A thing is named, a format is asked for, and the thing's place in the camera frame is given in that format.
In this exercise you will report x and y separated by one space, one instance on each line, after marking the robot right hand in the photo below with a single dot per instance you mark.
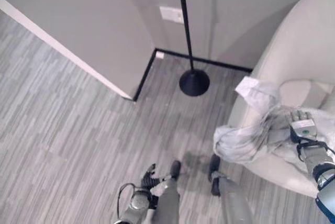
303 127

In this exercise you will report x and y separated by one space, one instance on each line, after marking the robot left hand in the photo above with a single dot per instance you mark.
149 176

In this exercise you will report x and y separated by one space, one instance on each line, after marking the light grey garment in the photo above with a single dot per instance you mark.
251 129

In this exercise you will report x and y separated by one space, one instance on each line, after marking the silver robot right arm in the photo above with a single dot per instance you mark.
319 171

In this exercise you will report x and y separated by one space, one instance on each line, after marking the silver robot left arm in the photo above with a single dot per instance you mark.
134 204

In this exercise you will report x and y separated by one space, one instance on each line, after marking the cream white sofa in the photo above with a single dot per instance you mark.
295 51

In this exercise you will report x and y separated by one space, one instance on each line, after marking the black clothes rack stand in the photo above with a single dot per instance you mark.
189 51

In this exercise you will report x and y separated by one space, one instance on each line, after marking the silver robot right leg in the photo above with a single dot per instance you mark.
227 195

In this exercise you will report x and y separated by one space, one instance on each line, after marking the black baseboard strip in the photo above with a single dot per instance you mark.
183 61

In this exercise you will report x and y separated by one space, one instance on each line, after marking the white paper scrap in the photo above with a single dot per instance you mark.
159 55

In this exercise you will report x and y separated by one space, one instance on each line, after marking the white wall socket plate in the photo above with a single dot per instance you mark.
172 14

